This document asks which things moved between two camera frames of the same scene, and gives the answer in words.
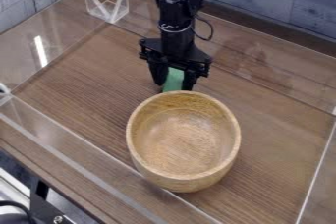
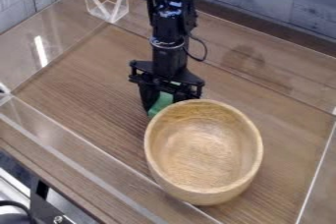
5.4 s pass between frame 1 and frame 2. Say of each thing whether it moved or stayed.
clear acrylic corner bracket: stayed
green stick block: moved
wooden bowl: moved
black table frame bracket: stayed
